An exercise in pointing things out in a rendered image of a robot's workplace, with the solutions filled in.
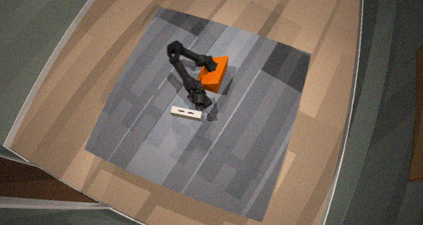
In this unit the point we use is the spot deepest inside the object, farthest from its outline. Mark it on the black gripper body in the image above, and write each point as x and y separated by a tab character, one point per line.
208	102

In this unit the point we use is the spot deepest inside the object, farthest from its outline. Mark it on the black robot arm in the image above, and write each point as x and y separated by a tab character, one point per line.
190	84

